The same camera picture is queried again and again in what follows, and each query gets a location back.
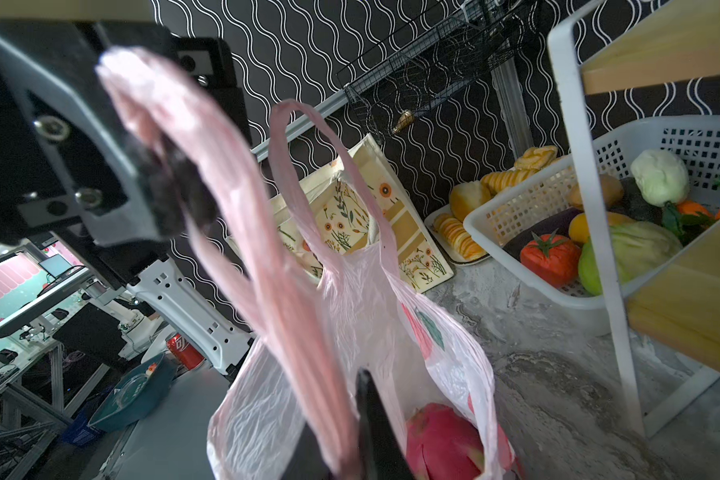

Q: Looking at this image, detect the red tomato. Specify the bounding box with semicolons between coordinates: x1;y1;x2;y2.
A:
520;231;582;288

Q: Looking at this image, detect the wooden two-tier shelf rack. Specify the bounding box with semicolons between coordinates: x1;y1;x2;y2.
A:
548;1;720;436

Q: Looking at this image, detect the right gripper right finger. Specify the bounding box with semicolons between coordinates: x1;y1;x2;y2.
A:
356;369;414;480

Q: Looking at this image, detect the yellow orange vegetable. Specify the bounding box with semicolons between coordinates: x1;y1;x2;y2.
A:
568;211;636;245

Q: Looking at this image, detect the cream canvas tote bag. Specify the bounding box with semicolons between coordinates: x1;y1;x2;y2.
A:
224;133;455;295

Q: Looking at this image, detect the pink dragon fruit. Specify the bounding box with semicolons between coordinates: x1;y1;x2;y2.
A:
405;403;485;479

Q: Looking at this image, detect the green cabbage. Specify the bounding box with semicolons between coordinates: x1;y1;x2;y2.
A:
578;222;683;296

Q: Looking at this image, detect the black wire wall basket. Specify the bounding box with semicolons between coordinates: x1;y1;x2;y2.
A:
337;1;542;138

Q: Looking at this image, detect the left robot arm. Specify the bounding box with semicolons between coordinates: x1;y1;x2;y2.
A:
0;19;252;375

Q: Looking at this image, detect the striped long bread loaf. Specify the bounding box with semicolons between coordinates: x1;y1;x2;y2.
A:
433;213;487;261

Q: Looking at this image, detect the brown potato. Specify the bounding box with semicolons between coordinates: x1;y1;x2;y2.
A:
567;174;624;210

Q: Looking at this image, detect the pink plastic grocery bag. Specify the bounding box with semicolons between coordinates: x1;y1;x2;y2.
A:
96;47;517;479

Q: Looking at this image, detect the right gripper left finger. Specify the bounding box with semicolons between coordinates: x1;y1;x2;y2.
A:
281;424;333;480

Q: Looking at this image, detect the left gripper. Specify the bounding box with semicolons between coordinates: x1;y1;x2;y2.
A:
0;19;249;288

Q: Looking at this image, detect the long braided bread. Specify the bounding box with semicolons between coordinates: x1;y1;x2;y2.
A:
480;169;539;195

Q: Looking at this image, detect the white plastic vegetable basket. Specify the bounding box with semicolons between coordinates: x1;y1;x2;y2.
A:
463;115;720;337

